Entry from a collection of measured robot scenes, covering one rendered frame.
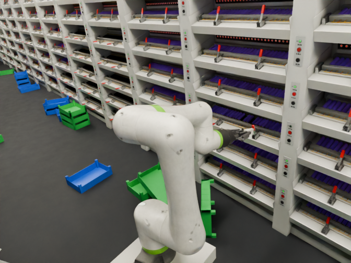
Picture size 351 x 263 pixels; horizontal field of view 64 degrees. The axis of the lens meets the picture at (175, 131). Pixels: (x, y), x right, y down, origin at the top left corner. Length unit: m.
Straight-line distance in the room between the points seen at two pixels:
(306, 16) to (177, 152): 0.78
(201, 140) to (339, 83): 0.58
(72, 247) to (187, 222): 1.08
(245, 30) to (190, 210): 0.90
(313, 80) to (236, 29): 0.44
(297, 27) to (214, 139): 0.57
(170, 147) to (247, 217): 1.20
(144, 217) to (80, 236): 0.92
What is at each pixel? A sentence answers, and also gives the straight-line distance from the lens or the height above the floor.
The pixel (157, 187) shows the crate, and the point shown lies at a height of 0.06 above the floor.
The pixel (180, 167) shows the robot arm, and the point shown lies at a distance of 0.81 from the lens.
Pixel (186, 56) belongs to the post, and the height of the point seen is 0.94.
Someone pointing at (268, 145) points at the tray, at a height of 0.54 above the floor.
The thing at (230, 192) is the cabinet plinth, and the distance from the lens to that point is 1.99.
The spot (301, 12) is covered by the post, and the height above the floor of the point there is 1.18.
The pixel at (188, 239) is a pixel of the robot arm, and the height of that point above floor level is 0.57.
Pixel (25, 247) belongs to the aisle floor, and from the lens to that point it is 2.04.
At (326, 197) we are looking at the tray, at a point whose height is 0.35.
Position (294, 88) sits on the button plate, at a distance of 1.35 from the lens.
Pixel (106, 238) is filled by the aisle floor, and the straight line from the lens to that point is 1.86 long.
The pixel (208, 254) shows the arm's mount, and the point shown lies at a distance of 1.24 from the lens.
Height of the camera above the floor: 1.31
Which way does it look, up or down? 27 degrees down
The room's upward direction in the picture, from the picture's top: 6 degrees counter-clockwise
